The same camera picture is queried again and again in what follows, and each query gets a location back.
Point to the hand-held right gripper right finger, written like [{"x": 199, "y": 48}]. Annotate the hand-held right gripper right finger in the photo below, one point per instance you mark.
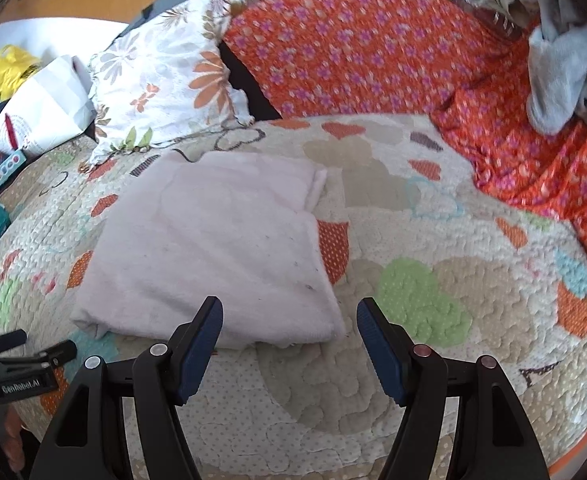
[{"x": 381, "y": 355}]

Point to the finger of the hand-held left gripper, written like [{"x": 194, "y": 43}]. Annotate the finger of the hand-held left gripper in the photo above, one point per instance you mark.
[
  {"x": 53, "y": 352},
  {"x": 6, "y": 340}
]

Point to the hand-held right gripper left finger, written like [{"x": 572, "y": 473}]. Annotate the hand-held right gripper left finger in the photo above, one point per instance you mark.
[{"x": 201, "y": 355}]

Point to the pale pink embroidered sweater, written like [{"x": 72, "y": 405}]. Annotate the pale pink embroidered sweater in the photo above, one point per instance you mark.
[{"x": 198, "y": 260}]

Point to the person's left hand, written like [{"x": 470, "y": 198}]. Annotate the person's left hand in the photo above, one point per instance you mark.
[{"x": 14, "y": 440}]

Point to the quilted heart-pattern bed cover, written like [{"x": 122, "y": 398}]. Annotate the quilted heart-pattern bed cover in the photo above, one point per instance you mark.
[{"x": 423, "y": 220}]

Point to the strip with coloured shapes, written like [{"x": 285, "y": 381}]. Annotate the strip with coloured shapes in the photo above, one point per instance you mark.
[{"x": 3, "y": 170}]

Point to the white paper bag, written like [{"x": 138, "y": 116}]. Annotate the white paper bag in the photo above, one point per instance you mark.
[{"x": 48, "y": 105}]

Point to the yellow plastic bag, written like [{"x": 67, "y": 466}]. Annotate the yellow plastic bag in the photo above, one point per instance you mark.
[{"x": 8, "y": 67}]

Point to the white floral pillow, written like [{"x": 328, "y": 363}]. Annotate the white floral pillow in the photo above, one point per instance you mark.
[{"x": 163, "y": 75}]

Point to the orange floral blanket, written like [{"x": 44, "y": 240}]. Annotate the orange floral blanket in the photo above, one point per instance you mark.
[{"x": 373, "y": 60}]

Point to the grey fleece cloth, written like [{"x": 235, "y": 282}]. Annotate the grey fleece cloth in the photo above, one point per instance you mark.
[{"x": 558, "y": 70}]

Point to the dark flat object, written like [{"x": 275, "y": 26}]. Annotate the dark flat object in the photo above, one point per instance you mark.
[{"x": 163, "y": 7}]

